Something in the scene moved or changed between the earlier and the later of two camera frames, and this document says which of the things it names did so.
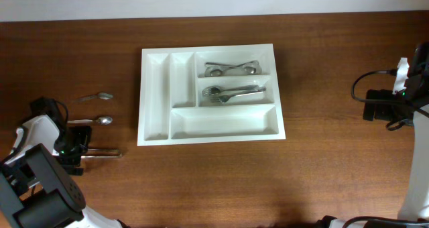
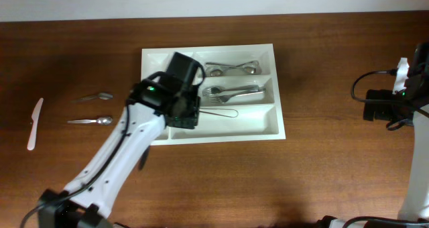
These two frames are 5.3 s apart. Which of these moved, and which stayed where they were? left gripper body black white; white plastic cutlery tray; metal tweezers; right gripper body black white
Moved: left gripper body black white; metal tweezers
Stayed: right gripper body black white; white plastic cutlery tray
